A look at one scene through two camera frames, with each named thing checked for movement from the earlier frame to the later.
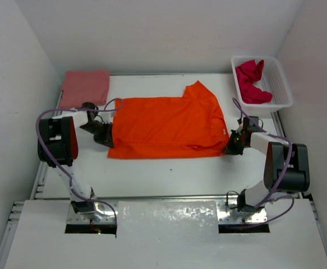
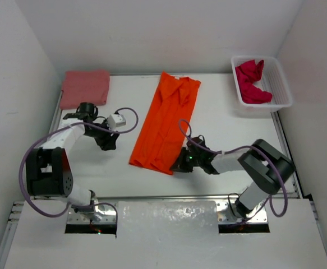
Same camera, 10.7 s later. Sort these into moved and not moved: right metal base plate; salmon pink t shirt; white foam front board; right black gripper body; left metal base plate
Moved: right black gripper body
Not moved: right metal base plate; white foam front board; left metal base plate; salmon pink t shirt
